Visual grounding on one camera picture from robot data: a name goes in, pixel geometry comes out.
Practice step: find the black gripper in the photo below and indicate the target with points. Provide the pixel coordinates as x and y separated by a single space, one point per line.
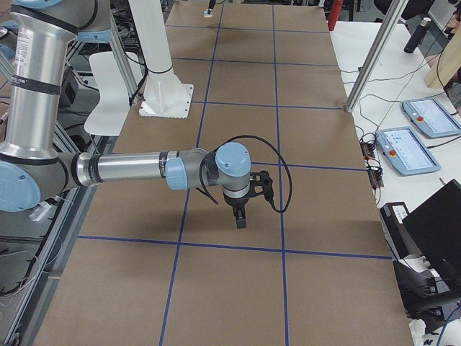
235 202

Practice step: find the white camera pole with base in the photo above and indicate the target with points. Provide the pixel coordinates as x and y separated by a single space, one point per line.
164 95

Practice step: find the red cylinder bottle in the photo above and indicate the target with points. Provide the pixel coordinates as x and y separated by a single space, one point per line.
334 14

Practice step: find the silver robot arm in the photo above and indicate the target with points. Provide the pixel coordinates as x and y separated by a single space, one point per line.
32 171

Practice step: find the aluminium frame post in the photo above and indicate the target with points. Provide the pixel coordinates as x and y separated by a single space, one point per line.
381 39

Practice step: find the blue teach pendant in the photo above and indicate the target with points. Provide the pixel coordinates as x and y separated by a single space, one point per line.
406 152
431 118

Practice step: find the blue and cream bell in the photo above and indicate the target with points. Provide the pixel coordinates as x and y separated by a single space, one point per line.
207 13

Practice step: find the near blue teach pendant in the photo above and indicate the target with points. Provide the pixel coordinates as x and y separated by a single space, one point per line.
406 152

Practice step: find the black water bottle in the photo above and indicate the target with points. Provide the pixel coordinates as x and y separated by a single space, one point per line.
418 35

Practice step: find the wooden board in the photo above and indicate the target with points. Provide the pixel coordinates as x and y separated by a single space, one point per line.
446 67

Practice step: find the black power box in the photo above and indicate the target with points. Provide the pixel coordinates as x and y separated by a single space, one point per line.
392 215

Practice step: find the black electronics board with wires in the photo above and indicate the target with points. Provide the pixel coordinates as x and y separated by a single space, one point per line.
368 144

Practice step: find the far blue teach pendant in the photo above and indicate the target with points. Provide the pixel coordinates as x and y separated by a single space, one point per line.
431 118

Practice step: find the black laptop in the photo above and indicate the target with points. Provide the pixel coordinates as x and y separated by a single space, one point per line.
435 228

